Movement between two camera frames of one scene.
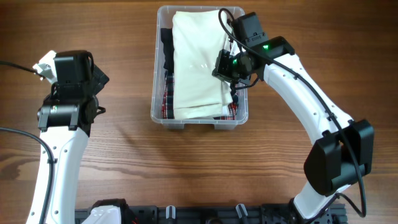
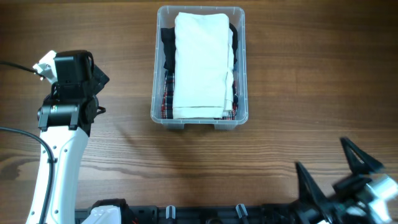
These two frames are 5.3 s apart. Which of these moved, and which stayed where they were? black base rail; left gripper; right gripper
Moved: right gripper
Stayed: left gripper; black base rail
